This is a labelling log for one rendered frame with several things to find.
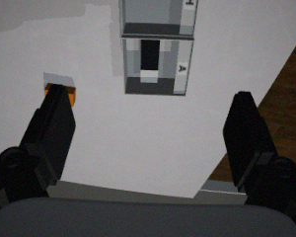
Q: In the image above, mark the orange block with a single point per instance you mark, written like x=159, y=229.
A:
x=71, y=92

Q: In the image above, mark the grey three-compartment tray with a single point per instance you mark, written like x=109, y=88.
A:
x=172, y=24

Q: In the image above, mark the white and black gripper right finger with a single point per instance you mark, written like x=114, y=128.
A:
x=267, y=179

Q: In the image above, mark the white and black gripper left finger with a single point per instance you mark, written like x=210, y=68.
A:
x=27, y=170

